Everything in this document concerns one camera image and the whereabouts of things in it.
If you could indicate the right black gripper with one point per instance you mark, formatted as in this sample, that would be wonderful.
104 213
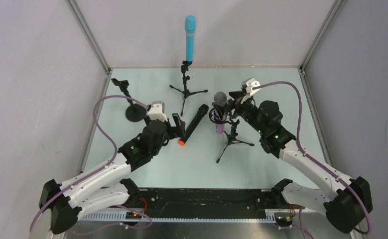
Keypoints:
234 106

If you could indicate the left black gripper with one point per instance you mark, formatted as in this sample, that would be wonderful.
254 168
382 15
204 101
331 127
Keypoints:
174 127

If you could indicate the purple glitter microphone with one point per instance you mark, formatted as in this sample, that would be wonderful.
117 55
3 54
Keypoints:
220 98

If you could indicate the black microphone orange cap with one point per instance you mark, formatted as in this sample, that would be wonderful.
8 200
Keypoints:
202 111

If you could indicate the black shock-mount tripod stand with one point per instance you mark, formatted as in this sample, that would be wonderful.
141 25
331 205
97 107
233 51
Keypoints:
218 116

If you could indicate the black small tripod stand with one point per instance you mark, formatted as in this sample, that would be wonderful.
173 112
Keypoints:
185 78

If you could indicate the teal blue microphone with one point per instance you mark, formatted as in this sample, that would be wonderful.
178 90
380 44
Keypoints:
190 28

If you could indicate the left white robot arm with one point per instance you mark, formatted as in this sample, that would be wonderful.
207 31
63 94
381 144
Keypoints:
72 199

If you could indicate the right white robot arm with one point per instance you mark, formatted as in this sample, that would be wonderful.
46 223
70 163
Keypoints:
344 201

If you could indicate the black round-base mic stand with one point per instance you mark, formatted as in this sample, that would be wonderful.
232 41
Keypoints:
134 112

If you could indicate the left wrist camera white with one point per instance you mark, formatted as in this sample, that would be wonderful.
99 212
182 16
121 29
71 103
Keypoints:
156 111

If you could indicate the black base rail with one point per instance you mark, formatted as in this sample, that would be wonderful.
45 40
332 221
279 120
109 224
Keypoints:
214 204

